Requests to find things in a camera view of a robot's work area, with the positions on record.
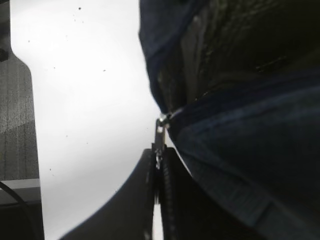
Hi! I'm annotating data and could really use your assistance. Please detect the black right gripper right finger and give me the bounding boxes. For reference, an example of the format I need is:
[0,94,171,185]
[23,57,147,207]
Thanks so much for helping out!
[159,147,255,240]

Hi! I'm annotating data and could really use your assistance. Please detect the navy blue lunch bag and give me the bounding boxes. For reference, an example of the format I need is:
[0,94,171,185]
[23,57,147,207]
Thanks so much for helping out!
[139,0,320,240]

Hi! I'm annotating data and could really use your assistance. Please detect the silver zipper pull ring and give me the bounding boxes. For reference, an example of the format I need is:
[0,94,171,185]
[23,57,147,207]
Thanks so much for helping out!
[153,112,172,171]

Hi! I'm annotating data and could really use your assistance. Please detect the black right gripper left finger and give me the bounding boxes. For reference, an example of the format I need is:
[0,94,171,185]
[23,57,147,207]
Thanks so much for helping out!
[62,149,156,240]

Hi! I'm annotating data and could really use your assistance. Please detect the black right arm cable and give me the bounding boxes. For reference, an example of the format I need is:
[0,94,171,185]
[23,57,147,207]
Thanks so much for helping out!
[0,181,35,240]

